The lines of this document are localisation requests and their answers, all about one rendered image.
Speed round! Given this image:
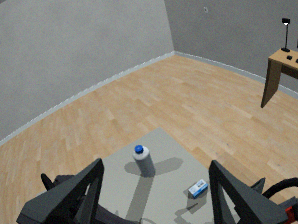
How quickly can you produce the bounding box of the small blue and white box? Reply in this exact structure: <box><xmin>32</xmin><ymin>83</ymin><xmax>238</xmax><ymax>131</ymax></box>
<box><xmin>188</xmin><ymin>179</ymin><xmax>208</xmax><ymax>199</ymax></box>

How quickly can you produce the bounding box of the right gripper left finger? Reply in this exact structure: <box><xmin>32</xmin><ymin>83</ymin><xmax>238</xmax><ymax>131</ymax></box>
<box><xmin>20</xmin><ymin>158</ymin><xmax>104</xmax><ymax>224</ymax></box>

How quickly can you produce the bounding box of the white bottle with blue cap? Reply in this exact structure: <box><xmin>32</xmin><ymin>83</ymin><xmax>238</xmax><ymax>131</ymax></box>
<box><xmin>133</xmin><ymin>145</ymin><xmax>156</xmax><ymax>177</ymax></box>

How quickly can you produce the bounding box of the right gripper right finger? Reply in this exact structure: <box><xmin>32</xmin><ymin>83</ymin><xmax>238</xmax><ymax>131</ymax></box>
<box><xmin>209</xmin><ymin>160</ymin><xmax>289</xmax><ymax>224</ymax></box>

